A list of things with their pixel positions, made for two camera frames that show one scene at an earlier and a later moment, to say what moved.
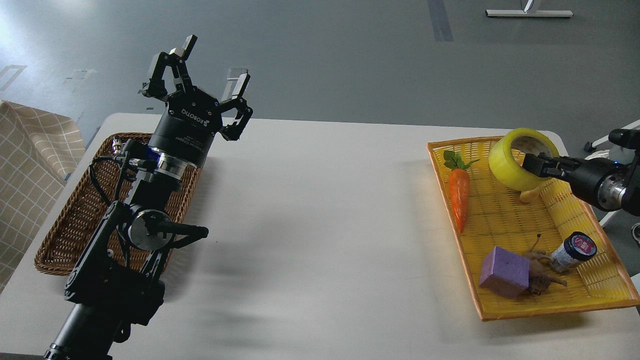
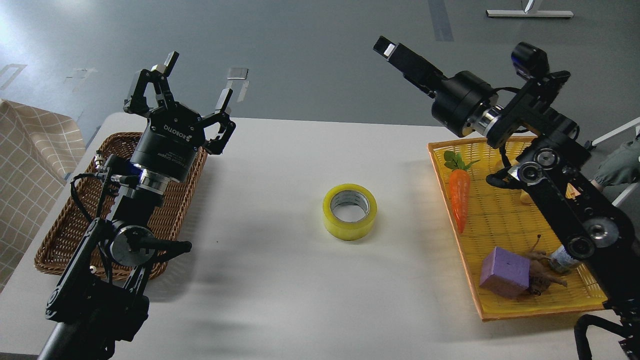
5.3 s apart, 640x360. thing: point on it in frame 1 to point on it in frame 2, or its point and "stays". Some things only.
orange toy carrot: (459, 182) stays
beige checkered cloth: (38, 149) stays
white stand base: (532, 13) stays
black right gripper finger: (545, 165) to (415, 68)
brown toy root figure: (540, 276) stays
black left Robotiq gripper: (193, 117) to (168, 143)
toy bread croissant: (531, 195) stays
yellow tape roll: (506, 167) to (349, 212)
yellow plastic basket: (538, 252) stays
